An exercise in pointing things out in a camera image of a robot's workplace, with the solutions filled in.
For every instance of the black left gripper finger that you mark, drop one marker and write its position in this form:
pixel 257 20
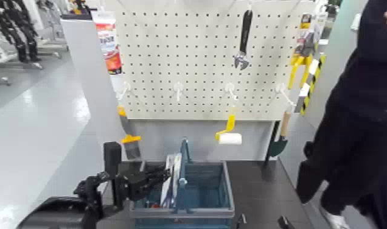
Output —
pixel 158 175
pixel 158 183

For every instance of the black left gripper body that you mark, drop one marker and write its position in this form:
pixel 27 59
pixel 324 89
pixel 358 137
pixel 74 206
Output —
pixel 132 187

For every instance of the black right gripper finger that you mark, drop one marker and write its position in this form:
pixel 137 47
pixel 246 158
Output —
pixel 241 220
pixel 284 223

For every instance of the blue scissors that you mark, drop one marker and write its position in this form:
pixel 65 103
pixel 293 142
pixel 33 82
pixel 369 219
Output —
pixel 172 179

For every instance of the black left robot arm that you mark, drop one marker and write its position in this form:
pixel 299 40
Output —
pixel 59 214

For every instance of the small red item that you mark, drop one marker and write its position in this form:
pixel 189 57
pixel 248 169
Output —
pixel 154 206

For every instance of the grey display stand panel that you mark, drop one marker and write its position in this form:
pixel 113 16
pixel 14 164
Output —
pixel 196 140

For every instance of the white pegboard hook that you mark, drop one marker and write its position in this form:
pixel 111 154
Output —
pixel 283 92
pixel 230 89
pixel 125 89
pixel 178 89

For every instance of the person in dark clothes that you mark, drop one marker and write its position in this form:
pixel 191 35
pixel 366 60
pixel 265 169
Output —
pixel 359 128

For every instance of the white pegboard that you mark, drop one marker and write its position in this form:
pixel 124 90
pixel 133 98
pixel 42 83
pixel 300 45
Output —
pixel 209 64

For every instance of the red white glue tube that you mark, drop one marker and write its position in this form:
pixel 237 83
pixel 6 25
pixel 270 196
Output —
pixel 108 44

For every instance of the black adjustable wrench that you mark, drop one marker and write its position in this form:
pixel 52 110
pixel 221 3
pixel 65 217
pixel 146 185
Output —
pixel 245 32

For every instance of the yellow black machine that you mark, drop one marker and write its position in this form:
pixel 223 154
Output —
pixel 78 6

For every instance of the black humanoid robot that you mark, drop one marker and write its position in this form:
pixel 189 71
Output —
pixel 17 28

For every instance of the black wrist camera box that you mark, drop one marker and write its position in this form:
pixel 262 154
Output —
pixel 112 160

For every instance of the yellow black striped post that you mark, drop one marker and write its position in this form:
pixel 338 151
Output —
pixel 311 83

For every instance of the white wall plate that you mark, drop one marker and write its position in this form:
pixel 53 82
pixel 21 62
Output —
pixel 355 22

